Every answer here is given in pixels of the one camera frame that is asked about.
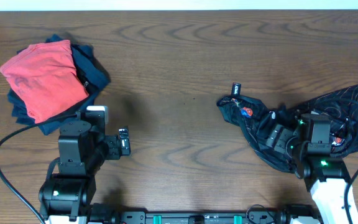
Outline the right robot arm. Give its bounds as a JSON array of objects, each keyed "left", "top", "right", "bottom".
[{"left": 266, "top": 114, "right": 358, "bottom": 223}]

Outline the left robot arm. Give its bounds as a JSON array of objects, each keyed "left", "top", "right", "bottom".
[{"left": 39, "top": 110, "right": 131, "bottom": 223}]

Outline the black printed cycling jersey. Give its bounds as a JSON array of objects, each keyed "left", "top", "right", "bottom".
[{"left": 216, "top": 85, "right": 358, "bottom": 173}]

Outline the folded red shirt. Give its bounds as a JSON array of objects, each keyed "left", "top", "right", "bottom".
[{"left": 0, "top": 40, "right": 88, "bottom": 123}]

